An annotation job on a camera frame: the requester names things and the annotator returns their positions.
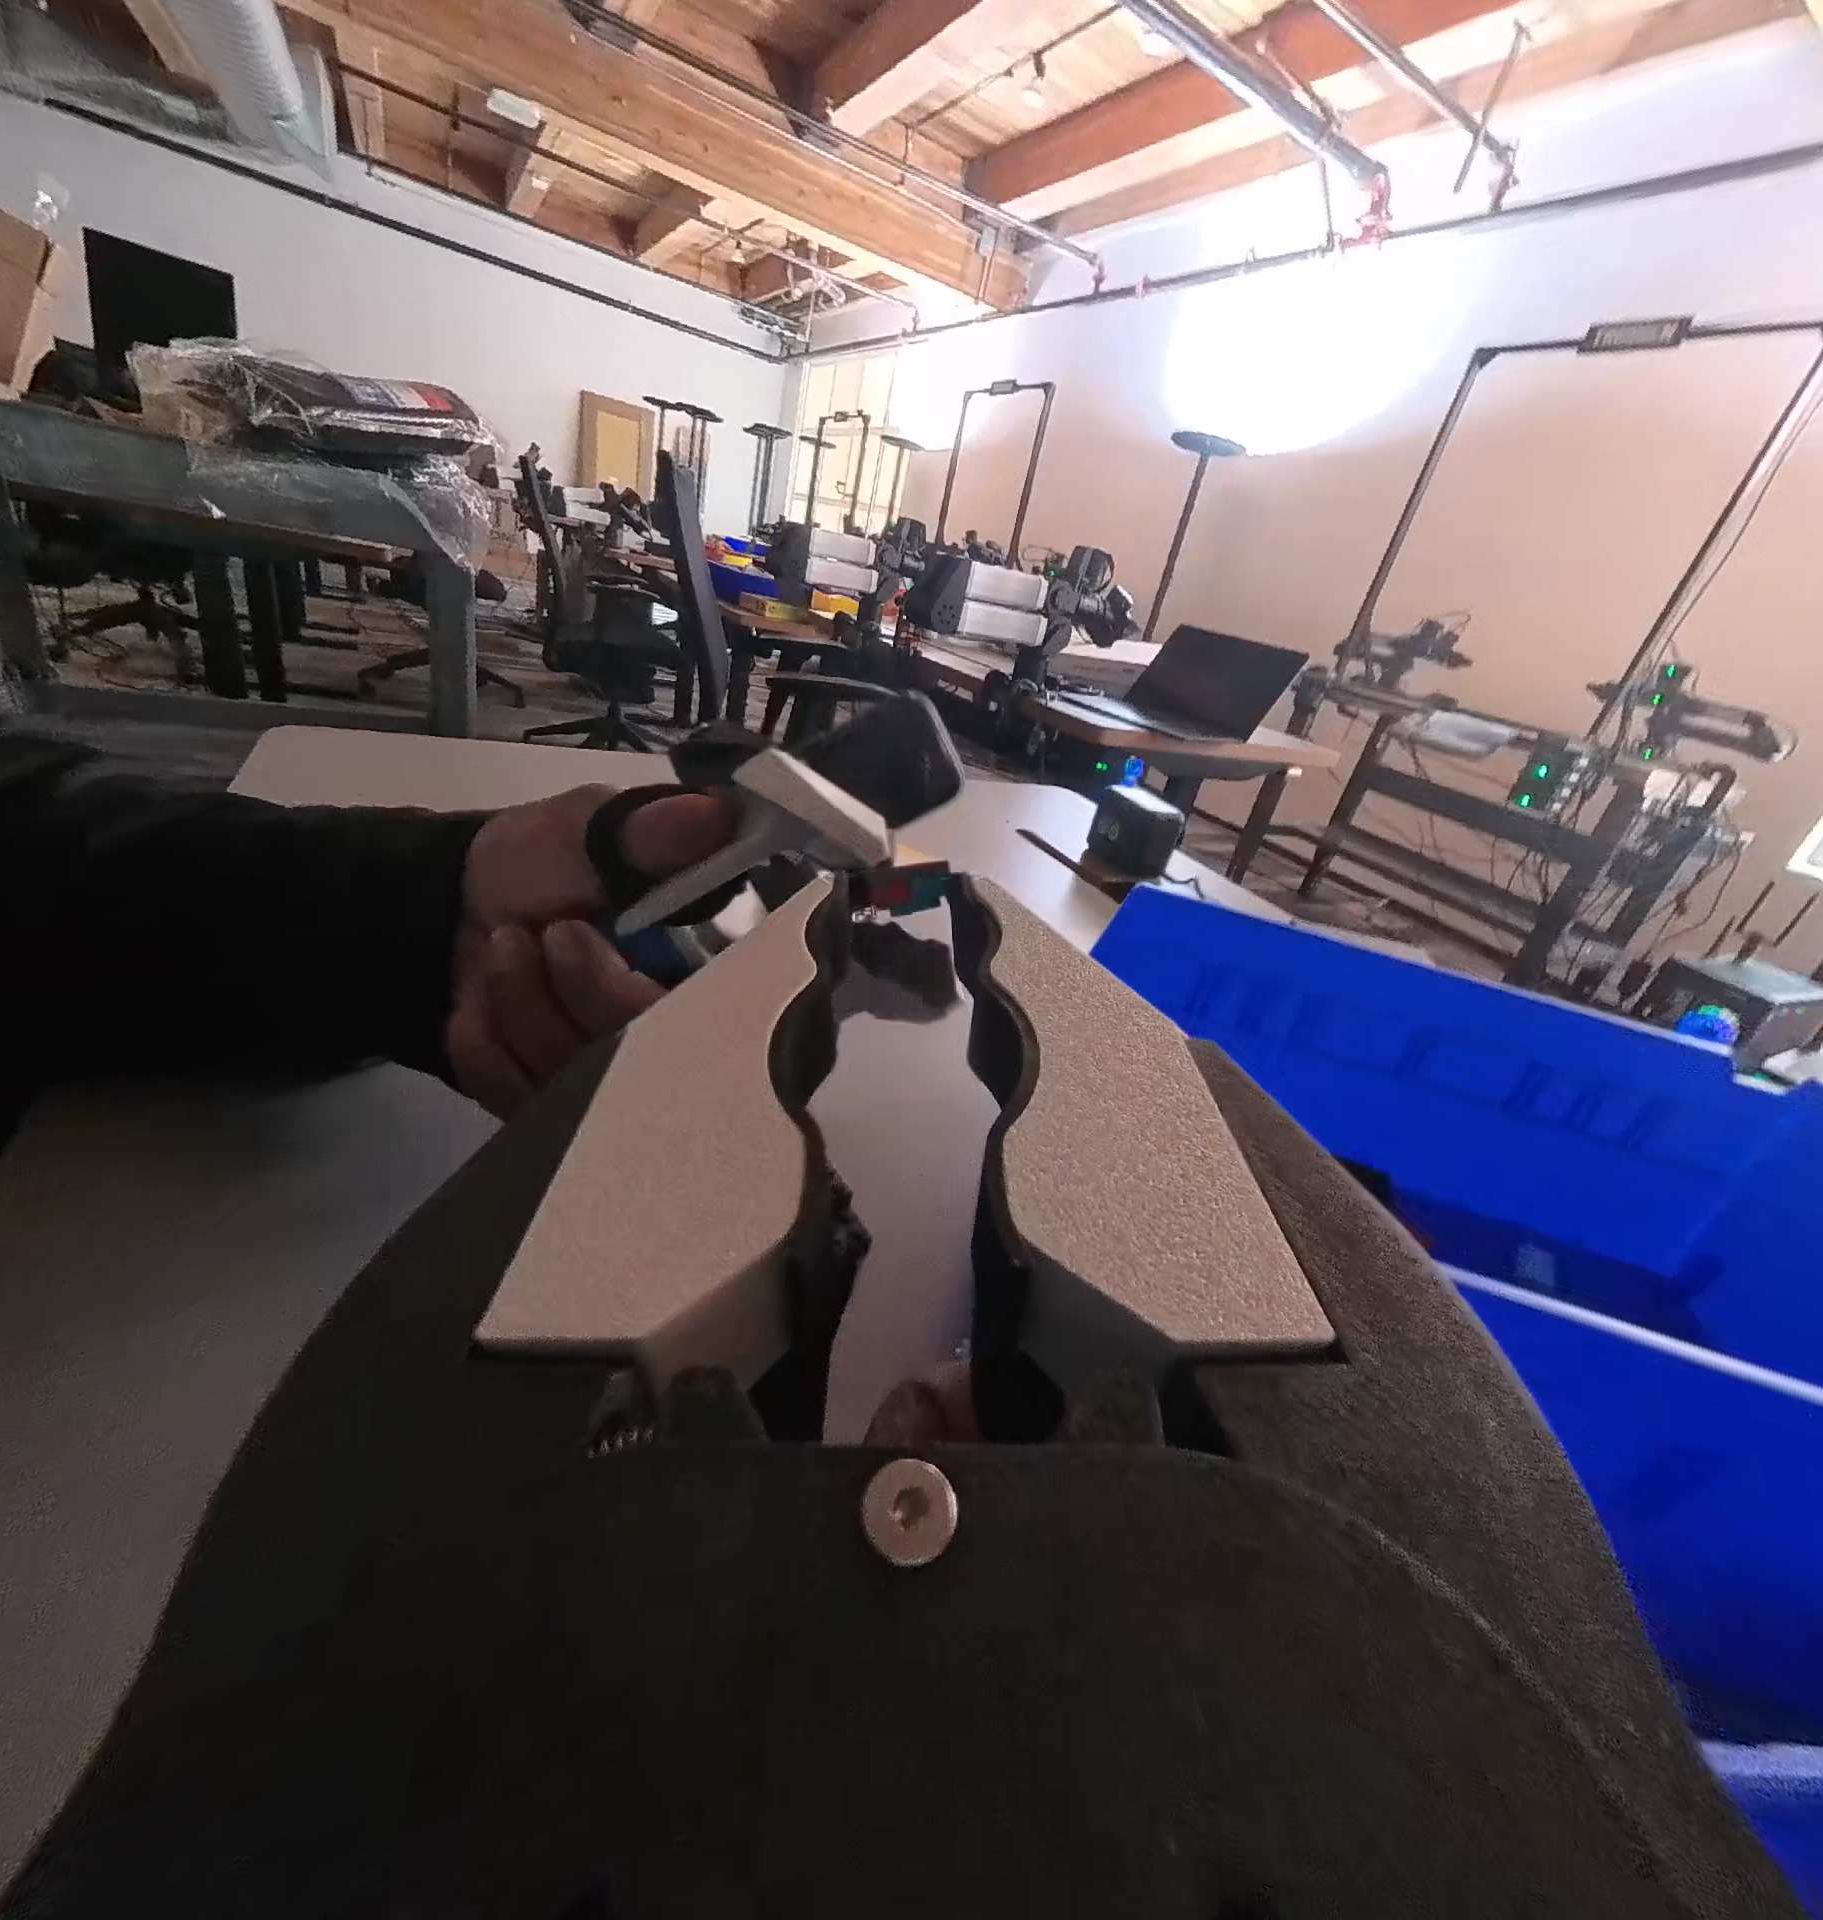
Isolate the person's left hand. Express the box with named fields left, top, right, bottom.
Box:
left=444, top=783, right=748, bottom=1122

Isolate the grey desk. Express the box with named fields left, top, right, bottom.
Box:
left=0, top=724, right=1303, bottom=1863

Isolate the black router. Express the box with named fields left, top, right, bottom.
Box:
left=1660, top=884, right=1823, bottom=1073

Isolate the black office chair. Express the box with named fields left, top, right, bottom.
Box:
left=512, top=442, right=695, bottom=753
left=644, top=450, right=932, bottom=758

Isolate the black floor lamp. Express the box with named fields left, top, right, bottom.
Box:
left=1139, top=429, right=1250, bottom=645

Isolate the plastic wrapped black bundle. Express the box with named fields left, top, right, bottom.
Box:
left=129, top=339, right=496, bottom=454

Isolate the white robot base unit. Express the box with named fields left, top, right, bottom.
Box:
left=768, top=520, right=883, bottom=604
left=908, top=558, right=1060, bottom=657

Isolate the grey metal table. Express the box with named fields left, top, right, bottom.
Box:
left=0, top=388, right=496, bottom=739

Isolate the black metal frame rig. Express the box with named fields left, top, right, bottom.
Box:
left=1339, top=312, right=1823, bottom=714

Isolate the small black device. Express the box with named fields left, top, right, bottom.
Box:
left=1079, top=786, right=1186, bottom=883

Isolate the wooden framed board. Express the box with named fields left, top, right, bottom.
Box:
left=577, top=390, right=658, bottom=500

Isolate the person's right hand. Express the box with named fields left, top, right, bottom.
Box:
left=864, top=1372, right=979, bottom=1446

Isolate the person's left forearm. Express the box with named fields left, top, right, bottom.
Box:
left=0, top=711, right=496, bottom=1201

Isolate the black monitor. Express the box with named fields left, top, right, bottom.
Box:
left=81, top=228, right=243, bottom=378

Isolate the robot station table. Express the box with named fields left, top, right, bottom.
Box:
left=1283, top=666, right=1753, bottom=994

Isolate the silver air duct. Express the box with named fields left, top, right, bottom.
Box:
left=151, top=0, right=334, bottom=164

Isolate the black laptop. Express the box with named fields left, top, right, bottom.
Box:
left=1069, top=625, right=1313, bottom=748

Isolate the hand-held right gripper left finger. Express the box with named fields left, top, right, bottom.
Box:
left=474, top=871, right=871, bottom=1379

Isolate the blue plastic bin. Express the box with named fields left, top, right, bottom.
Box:
left=1435, top=1257, right=1823, bottom=1749
left=1089, top=883, right=1823, bottom=1308
left=1691, top=1731, right=1823, bottom=1920

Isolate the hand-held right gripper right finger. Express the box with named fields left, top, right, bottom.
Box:
left=953, top=871, right=1337, bottom=1369

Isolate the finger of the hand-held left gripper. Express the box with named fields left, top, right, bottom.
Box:
left=728, top=745, right=896, bottom=875

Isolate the red and teal brick assembly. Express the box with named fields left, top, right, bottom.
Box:
left=849, top=856, right=958, bottom=923

